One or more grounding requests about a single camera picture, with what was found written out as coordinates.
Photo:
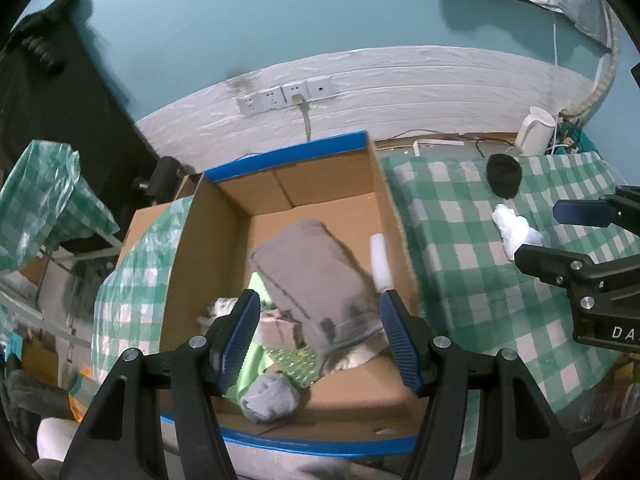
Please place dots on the white electric kettle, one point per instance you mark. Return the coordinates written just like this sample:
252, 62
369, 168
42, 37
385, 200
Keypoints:
535, 132

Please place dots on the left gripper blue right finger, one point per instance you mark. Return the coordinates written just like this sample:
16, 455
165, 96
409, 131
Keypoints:
409, 339

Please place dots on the plastic bundle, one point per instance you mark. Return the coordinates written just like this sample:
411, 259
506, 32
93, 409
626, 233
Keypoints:
275, 329

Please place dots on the striped hose pipe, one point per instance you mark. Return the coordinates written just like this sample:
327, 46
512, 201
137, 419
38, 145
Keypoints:
605, 73

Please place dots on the white foam block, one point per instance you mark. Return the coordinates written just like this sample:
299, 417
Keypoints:
380, 268

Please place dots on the green checkered tablecloth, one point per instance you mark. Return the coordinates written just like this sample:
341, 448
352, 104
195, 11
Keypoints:
468, 287

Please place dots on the white blue crumpled cloth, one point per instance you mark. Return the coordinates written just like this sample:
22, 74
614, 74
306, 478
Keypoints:
515, 230

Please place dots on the grey sock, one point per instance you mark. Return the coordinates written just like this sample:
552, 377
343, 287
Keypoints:
270, 397

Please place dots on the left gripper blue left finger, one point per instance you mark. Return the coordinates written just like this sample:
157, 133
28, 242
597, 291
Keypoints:
234, 335

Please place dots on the blue cardboard box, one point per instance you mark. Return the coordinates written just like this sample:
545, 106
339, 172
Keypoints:
365, 411

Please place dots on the black knit hat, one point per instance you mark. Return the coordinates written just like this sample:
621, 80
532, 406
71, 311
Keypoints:
504, 175

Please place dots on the green bubble wrap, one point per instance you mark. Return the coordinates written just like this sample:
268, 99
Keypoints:
300, 366

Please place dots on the grey towel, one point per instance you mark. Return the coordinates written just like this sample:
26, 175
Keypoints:
312, 275

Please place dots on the green fleece cloth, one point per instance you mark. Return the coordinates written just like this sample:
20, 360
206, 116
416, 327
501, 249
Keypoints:
256, 360

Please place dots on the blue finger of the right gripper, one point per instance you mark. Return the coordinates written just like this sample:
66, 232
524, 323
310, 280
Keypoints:
598, 213

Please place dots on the white wall socket strip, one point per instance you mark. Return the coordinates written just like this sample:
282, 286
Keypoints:
286, 95

